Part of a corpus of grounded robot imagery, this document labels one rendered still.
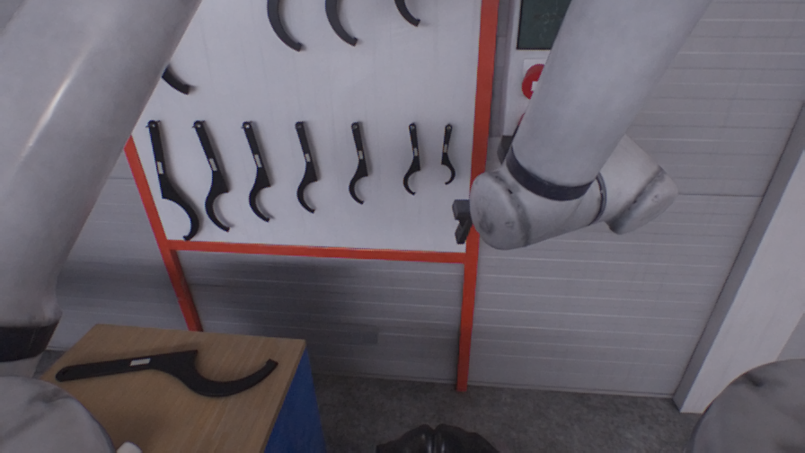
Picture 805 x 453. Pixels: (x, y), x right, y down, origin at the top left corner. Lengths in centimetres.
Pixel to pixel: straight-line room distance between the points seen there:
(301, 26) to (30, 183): 121
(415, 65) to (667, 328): 166
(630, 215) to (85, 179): 54
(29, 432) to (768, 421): 40
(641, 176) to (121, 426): 126
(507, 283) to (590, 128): 159
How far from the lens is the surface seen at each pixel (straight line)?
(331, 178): 166
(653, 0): 32
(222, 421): 123
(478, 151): 154
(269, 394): 124
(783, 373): 34
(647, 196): 51
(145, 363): 145
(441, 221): 168
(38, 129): 42
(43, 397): 33
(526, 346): 220
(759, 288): 220
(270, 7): 152
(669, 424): 258
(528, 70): 136
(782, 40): 183
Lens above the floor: 189
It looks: 28 degrees down
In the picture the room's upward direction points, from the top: 1 degrees counter-clockwise
